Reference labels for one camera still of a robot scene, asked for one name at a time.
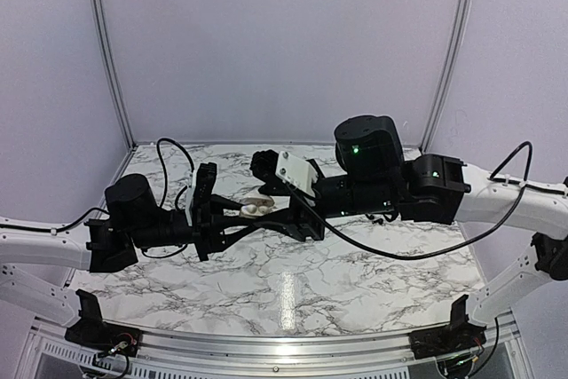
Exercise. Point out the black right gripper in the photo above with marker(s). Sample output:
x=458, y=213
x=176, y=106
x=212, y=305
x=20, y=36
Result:
x=297, y=227

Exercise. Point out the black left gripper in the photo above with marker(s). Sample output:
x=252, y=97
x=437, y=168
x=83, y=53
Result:
x=218, y=241

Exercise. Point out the white earbud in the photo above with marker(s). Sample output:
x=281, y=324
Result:
x=251, y=209

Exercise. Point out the white oval charging case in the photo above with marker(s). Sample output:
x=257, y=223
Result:
x=264, y=203

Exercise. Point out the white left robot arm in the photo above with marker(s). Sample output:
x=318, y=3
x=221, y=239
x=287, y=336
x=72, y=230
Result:
x=88, y=244

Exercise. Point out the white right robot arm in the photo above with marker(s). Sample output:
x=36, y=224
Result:
x=445, y=190

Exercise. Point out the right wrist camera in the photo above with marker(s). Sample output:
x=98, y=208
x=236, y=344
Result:
x=296, y=173

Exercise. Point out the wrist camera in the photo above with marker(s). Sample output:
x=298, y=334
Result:
x=296, y=173
x=200, y=189

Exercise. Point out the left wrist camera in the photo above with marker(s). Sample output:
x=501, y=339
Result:
x=200, y=189

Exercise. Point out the aluminium front rail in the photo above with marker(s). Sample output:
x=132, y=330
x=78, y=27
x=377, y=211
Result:
x=171, y=354

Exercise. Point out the left aluminium corner post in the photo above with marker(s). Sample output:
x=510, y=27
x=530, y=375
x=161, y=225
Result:
x=110, y=70

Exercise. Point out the aluminium corner post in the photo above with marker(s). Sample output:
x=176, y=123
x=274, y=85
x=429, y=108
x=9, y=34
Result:
x=110, y=70
x=441, y=94

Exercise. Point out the right aluminium corner post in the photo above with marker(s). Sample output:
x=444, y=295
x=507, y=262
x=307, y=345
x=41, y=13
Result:
x=441, y=94

